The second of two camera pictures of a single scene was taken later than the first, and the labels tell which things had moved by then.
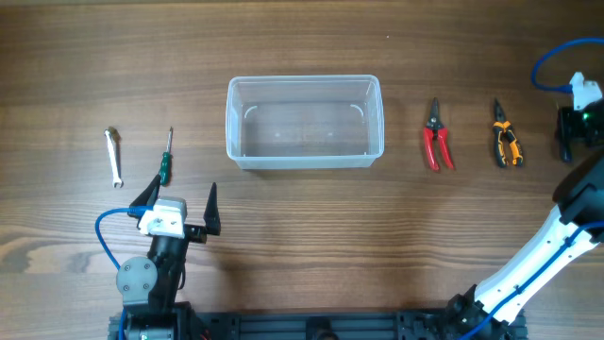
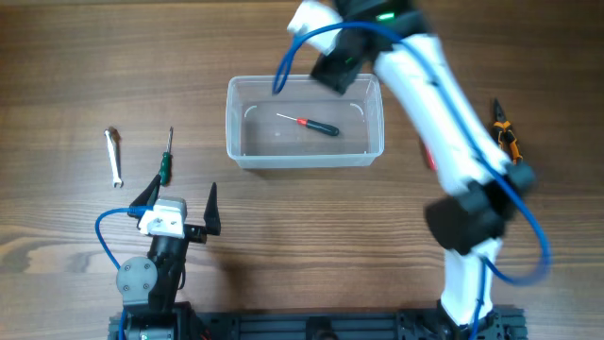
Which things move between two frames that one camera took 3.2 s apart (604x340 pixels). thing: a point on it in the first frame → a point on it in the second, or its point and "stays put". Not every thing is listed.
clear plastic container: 304,122 stays put
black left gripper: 198,233 stays put
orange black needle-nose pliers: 504,134 stays put
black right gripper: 568,129 → 334,61
